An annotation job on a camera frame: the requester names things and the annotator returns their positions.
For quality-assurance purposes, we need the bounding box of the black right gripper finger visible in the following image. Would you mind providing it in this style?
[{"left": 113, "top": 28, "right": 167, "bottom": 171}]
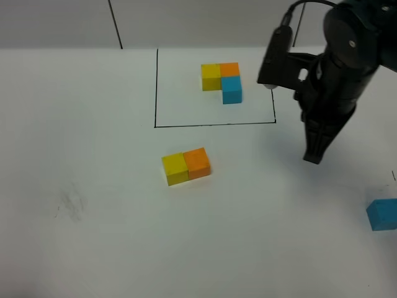
[
  {"left": 314, "top": 123, "right": 344, "bottom": 164},
  {"left": 303, "top": 120, "right": 319, "bottom": 163}
]

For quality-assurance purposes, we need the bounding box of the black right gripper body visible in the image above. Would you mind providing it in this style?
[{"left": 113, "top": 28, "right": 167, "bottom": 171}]
[{"left": 293, "top": 52, "right": 377, "bottom": 130}]

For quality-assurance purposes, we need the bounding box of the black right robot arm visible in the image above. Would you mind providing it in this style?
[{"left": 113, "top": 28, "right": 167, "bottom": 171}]
[{"left": 295, "top": 1, "right": 396, "bottom": 164}]

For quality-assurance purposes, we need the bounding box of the blue template block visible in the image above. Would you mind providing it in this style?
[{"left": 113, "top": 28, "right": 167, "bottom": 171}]
[{"left": 221, "top": 76, "right": 243, "bottom": 104}]

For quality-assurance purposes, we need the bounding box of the orange template block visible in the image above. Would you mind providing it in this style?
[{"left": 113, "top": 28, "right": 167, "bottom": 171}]
[{"left": 220, "top": 62, "right": 240, "bottom": 78}]

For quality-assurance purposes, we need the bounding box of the yellow template block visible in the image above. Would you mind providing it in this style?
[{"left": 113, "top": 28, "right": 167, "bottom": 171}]
[{"left": 201, "top": 64, "right": 221, "bottom": 91}]

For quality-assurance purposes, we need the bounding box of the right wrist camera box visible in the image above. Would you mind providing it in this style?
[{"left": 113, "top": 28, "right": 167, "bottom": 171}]
[{"left": 257, "top": 25, "right": 319, "bottom": 91}]

